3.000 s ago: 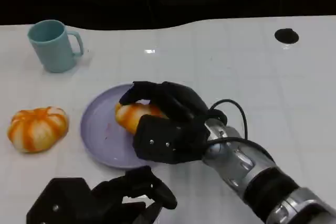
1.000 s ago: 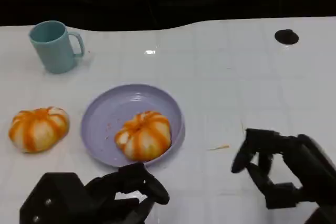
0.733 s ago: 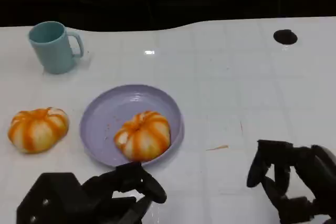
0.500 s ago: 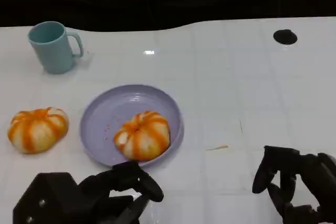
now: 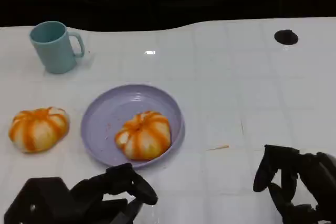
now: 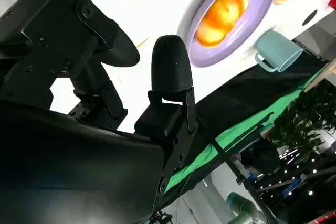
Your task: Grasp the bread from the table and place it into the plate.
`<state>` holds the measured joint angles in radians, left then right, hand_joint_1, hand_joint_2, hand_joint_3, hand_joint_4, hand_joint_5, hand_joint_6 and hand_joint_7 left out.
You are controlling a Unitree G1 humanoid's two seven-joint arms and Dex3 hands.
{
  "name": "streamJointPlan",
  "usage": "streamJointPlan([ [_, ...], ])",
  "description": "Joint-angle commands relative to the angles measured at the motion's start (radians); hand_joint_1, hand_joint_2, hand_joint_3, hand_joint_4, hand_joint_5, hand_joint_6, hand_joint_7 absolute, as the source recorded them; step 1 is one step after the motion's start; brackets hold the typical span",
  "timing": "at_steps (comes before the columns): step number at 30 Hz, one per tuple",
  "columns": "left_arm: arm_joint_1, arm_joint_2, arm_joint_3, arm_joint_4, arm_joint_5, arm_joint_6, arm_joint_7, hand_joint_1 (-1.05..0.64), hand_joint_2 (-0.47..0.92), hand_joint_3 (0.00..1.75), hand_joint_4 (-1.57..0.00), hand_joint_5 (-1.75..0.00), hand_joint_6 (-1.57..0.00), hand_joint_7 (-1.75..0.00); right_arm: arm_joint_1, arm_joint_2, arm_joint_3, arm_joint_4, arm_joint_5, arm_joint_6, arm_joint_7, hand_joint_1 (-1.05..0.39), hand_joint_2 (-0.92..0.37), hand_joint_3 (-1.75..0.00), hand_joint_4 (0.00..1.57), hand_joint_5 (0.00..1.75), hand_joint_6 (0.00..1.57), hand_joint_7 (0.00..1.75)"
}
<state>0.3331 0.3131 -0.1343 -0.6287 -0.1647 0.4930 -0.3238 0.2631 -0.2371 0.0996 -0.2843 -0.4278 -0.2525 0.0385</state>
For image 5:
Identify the pale green mug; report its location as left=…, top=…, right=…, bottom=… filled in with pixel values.
left=29, top=20, right=86, bottom=74

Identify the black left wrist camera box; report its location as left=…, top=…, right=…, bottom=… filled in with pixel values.
left=4, top=177, right=72, bottom=224

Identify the black round table hole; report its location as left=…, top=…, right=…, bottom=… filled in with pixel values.
left=274, top=29, right=299, bottom=46

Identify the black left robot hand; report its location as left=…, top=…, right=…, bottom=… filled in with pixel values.
left=68, top=162, right=159, bottom=224

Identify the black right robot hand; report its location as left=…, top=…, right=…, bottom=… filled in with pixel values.
left=253, top=144, right=336, bottom=224

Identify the lilac plate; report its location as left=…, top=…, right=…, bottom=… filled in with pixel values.
left=80, top=84, right=186, bottom=169

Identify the orange and white bread roll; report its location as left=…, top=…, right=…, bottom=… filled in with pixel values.
left=8, top=106, right=71, bottom=154
left=114, top=110, right=172, bottom=161

